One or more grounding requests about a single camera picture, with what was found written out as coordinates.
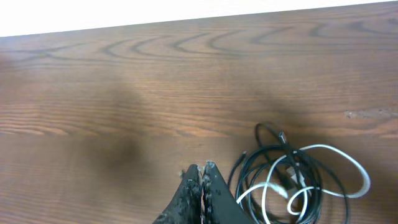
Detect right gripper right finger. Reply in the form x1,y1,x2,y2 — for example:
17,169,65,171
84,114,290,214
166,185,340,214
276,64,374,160
203,161,253,224

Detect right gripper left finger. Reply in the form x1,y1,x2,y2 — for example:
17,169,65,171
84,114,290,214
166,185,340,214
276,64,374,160
153,164,203,224

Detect black cable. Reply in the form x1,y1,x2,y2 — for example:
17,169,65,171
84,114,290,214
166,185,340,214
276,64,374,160
226,121,351,224

